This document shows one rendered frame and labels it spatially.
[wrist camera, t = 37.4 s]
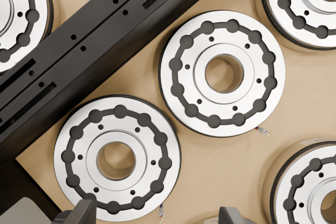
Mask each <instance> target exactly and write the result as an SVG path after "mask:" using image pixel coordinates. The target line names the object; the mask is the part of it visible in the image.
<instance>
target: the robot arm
mask: <svg viewBox="0 0 336 224"><path fill-rule="evenodd" d="M96 218H97V201H96V200H89V199H80V200H79V202H78V203H77V204H76V206H75V207H74V209H73V210H65V211H63V212H61V213H59V214H58V215H57V216H56V217H55V219H54V220H53V221H52V222H51V224H96ZM218 224H256V223H255V222H253V221H251V220H250V219H245V218H243V217H242V215H241V214H240V212H239V211H238V209H237V208H236V207H227V206H221V207H220V208H219V216H218Z"/></svg>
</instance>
